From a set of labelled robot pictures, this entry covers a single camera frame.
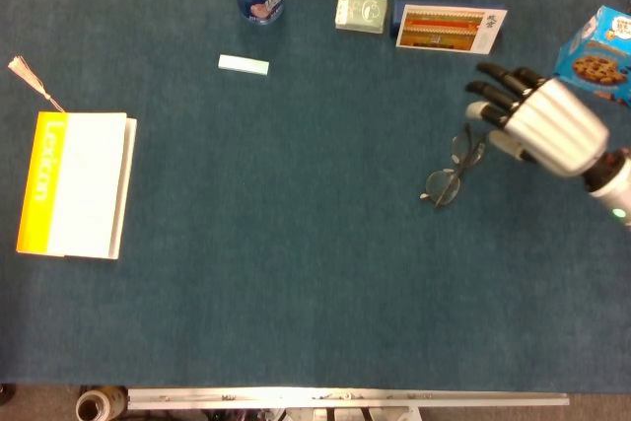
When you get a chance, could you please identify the small green white box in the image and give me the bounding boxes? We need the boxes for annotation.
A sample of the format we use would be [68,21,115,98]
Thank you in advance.
[334,0,388,35]

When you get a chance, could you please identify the brown tape roll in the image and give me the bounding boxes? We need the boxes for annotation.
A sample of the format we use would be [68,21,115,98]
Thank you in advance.
[75,387,128,421]

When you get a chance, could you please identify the teal felt table cloth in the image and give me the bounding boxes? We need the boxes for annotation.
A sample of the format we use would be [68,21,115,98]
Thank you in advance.
[0,0,631,395]

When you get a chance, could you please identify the thin black metal eyeglasses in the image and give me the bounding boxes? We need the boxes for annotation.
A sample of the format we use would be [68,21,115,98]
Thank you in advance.
[419,122,488,210]

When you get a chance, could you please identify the yellow white Lexicon book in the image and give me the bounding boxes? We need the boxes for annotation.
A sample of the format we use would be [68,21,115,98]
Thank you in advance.
[16,111,138,261]

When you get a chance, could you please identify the palace picture postcard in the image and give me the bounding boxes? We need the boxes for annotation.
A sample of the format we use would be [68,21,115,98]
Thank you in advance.
[395,4,509,55]

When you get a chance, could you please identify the pale green small strip box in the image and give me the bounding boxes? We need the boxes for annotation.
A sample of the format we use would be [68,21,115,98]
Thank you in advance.
[218,53,270,77]

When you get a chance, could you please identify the aluminium profile rail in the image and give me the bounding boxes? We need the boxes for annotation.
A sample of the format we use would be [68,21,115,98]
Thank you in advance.
[126,387,571,411]

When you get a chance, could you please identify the blue cookie box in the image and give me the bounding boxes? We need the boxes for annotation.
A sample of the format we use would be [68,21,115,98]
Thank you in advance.
[552,5,631,107]

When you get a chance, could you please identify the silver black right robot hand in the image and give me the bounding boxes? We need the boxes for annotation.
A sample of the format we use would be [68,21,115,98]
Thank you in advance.
[463,62,610,178]

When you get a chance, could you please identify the pink bookmark tassel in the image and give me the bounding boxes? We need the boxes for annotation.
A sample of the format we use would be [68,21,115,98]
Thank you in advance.
[7,55,67,114]

